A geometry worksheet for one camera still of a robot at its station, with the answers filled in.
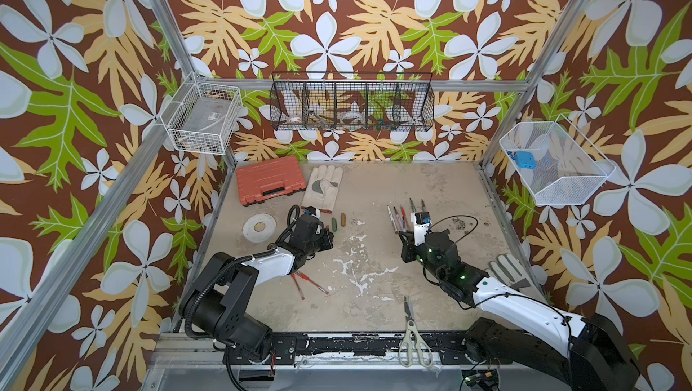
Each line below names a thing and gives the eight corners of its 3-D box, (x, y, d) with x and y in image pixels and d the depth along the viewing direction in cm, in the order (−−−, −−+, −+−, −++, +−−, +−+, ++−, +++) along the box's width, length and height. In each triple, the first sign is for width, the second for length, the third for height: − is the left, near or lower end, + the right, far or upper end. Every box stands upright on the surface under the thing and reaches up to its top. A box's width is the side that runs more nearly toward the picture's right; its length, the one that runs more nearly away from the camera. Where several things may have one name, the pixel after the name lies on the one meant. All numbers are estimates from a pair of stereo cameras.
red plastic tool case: (243, 207, 106) (239, 201, 103) (238, 175, 117) (234, 167, 114) (307, 190, 112) (305, 183, 109) (296, 160, 123) (295, 153, 120)
